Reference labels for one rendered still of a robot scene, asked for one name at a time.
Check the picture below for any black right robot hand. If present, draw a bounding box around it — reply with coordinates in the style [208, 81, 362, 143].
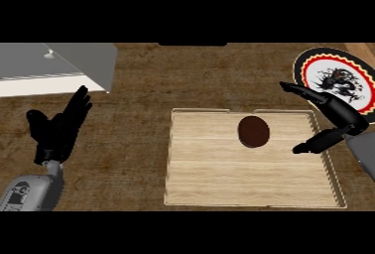
[279, 80, 371, 155]

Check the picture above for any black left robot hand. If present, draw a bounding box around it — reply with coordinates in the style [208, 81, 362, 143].
[25, 84, 95, 166]

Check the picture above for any round plate with dragon print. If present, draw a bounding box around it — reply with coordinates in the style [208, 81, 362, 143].
[291, 47, 375, 125]

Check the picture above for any dark brown cupcake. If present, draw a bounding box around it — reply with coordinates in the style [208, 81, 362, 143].
[236, 115, 272, 149]

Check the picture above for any pale wooden tray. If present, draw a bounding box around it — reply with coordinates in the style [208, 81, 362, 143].
[163, 107, 349, 210]

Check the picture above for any grey and white appliance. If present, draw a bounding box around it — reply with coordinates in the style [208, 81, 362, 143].
[0, 43, 118, 98]

